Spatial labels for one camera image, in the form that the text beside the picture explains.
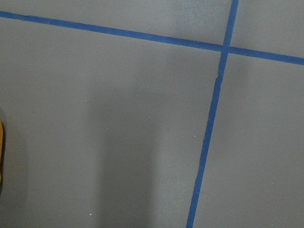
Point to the yellow toy corn cob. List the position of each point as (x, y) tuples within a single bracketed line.
[(2, 151)]

